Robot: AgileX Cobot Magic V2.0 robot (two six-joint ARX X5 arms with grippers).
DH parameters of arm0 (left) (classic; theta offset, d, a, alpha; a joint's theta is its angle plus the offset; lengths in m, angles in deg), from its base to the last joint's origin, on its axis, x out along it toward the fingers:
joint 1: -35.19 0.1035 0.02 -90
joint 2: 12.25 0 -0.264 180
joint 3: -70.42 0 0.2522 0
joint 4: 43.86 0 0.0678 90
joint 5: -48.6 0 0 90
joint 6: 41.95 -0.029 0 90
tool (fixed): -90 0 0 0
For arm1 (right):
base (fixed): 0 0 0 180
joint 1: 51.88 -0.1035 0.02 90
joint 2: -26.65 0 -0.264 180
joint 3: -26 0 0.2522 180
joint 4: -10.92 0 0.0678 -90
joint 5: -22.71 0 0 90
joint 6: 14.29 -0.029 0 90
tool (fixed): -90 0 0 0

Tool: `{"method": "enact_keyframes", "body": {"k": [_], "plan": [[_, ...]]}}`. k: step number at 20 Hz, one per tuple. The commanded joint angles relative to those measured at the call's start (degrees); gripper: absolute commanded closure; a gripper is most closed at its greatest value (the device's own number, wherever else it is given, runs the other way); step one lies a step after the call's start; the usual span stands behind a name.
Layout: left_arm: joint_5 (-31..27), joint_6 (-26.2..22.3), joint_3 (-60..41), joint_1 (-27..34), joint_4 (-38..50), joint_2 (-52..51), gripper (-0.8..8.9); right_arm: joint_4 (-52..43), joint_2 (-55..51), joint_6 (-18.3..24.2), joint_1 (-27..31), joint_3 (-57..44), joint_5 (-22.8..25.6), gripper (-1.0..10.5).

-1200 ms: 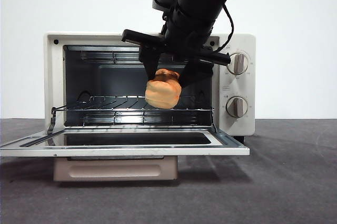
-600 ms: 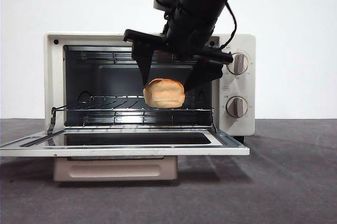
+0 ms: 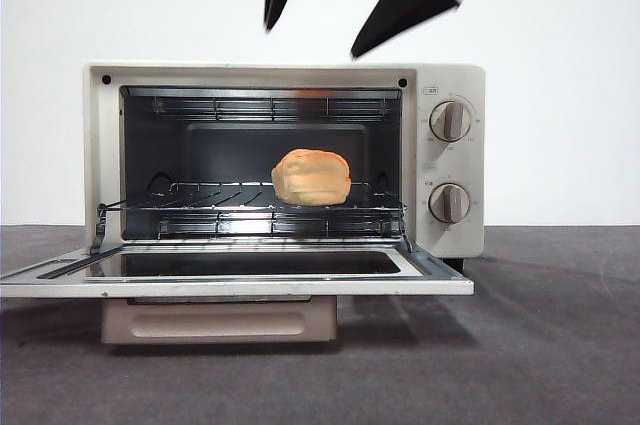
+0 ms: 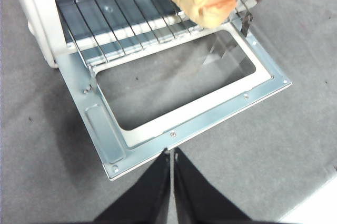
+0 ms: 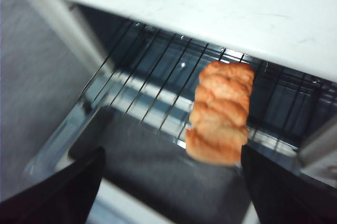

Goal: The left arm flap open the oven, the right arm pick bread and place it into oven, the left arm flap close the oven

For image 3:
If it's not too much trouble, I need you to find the golden bread loaf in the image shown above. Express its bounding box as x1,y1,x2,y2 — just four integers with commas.
270,147,352,206

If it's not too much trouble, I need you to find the glass oven door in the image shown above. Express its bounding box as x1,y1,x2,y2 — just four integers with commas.
0,239,475,345

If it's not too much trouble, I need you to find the metal wire oven rack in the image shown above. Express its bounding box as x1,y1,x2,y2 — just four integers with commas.
97,181,408,212

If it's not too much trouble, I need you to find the white toaster oven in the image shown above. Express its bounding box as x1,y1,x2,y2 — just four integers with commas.
83,62,486,274

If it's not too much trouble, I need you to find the beige oven knob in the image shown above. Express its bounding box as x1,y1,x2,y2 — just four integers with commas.
428,182,473,225
429,100,475,143

